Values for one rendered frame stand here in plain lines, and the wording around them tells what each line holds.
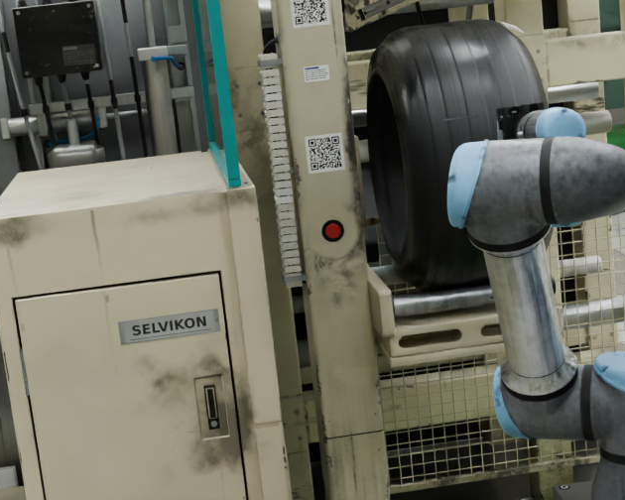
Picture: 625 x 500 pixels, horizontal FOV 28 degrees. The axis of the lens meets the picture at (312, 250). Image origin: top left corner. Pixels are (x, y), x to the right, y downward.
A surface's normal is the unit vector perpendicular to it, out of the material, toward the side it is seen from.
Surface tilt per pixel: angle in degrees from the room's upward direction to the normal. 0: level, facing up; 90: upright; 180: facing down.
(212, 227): 90
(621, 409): 86
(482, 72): 49
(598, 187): 94
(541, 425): 117
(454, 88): 54
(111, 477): 90
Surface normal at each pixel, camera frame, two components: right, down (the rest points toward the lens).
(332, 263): 0.13, 0.18
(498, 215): -0.26, 0.65
